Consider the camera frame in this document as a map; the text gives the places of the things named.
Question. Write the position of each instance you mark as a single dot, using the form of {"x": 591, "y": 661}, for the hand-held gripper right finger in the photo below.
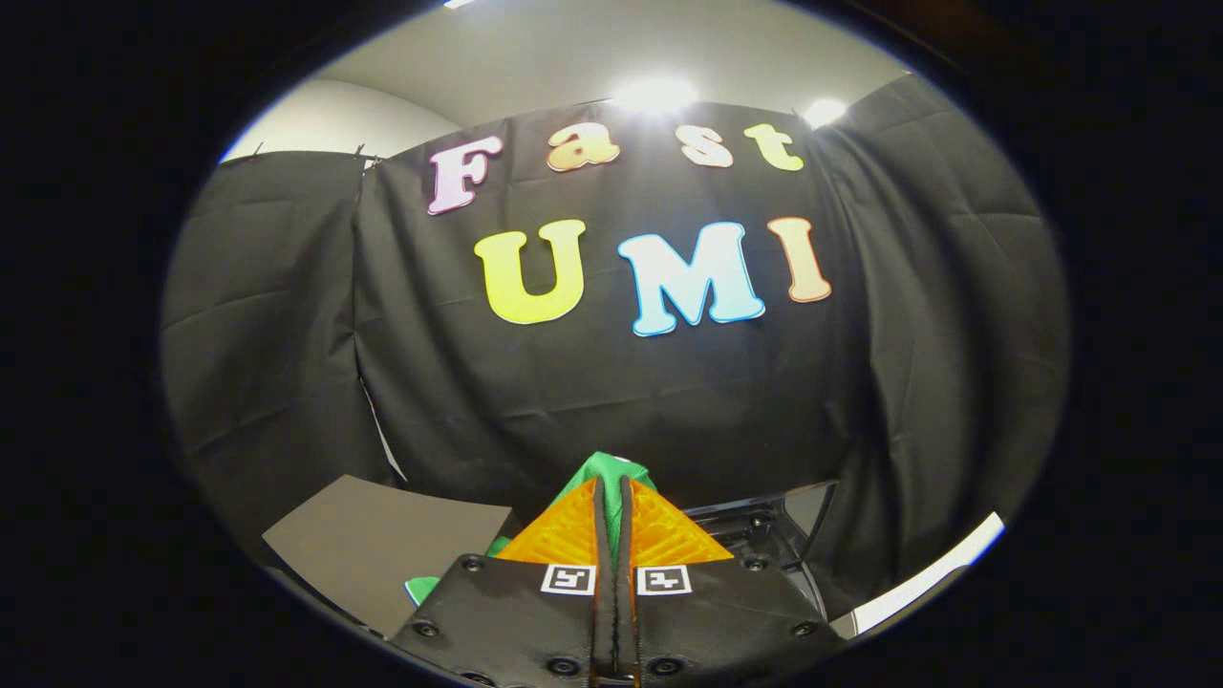
{"x": 726, "y": 621}

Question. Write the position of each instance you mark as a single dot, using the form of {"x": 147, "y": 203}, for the ceiling light panel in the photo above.
{"x": 826, "y": 113}
{"x": 654, "y": 96}

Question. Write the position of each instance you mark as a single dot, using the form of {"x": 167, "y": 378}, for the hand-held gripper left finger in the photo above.
{"x": 516, "y": 621}

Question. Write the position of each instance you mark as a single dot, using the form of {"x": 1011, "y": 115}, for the black backdrop cloth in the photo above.
{"x": 611, "y": 392}

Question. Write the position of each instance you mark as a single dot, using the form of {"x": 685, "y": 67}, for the green polo shirt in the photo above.
{"x": 611, "y": 470}

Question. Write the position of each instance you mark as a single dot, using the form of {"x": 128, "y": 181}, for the grey cabinet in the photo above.
{"x": 382, "y": 545}

